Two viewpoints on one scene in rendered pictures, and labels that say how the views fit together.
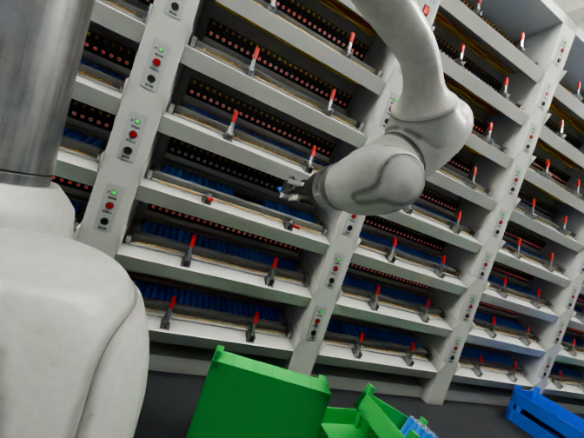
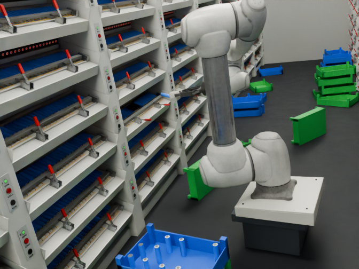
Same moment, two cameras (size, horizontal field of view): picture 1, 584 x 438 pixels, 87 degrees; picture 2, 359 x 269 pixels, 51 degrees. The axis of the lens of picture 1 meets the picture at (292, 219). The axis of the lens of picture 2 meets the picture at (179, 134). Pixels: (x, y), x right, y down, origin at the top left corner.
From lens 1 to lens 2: 1.69 m
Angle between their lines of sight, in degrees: 47
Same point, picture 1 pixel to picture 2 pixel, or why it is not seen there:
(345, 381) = (190, 152)
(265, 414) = not seen: hidden behind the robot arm
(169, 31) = (104, 59)
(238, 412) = not seen: hidden behind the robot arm
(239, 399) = not seen: hidden behind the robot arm
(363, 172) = (240, 85)
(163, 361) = (154, 200)
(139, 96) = (111, 99)
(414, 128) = (236, 62)
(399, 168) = (247, 79)
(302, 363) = (183, 157)
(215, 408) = (200, 184)
